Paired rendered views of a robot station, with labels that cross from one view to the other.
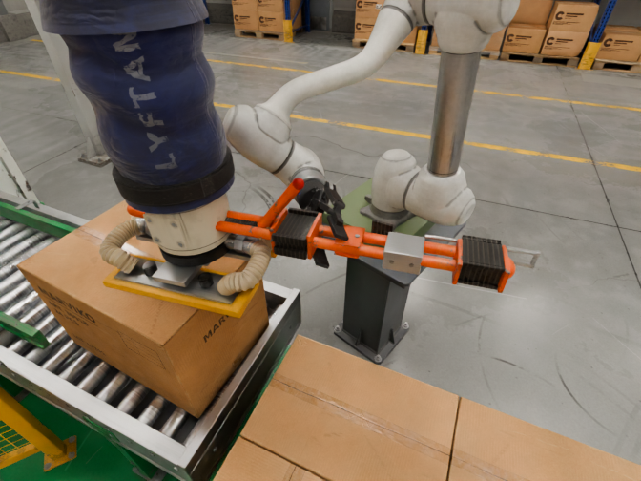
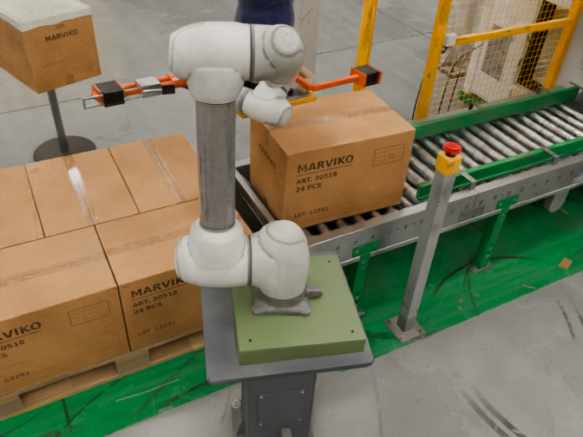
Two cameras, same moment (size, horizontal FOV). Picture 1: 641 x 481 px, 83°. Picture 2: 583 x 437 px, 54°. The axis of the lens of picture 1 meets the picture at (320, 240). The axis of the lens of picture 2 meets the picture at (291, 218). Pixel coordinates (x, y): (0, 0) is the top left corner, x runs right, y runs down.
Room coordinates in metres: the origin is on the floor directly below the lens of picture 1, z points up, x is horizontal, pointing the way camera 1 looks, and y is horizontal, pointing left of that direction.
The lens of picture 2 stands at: (1.98, -1.28, 2.13)
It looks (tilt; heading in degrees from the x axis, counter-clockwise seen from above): 39 degrees down; 126
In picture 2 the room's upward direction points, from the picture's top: 4 degrees clockwise
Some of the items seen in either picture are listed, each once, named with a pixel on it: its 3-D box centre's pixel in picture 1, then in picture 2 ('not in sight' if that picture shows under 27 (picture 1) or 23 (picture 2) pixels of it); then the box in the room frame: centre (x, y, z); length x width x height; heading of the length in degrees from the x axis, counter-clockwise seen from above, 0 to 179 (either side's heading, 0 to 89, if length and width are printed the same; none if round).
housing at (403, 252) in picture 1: (403, 252); (147, 87); (0.51, -0.16, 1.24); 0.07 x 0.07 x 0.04; 73
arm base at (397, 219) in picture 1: (385, 205); (287, 288); (1.24, -0.27, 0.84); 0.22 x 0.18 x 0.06; 41
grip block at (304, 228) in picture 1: (297, 232); not in sight; (0.57, 0.05, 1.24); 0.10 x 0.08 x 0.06; 163
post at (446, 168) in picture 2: not in sight; (424, 251); (1.36, 0.56, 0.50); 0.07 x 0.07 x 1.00; 66
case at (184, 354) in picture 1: (158, 299); (327, 157); (0.82, 0.55, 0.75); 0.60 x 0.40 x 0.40; 62
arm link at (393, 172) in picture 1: (395, 178); (280, 256); (1.22, -0.29, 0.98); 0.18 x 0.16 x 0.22; 45
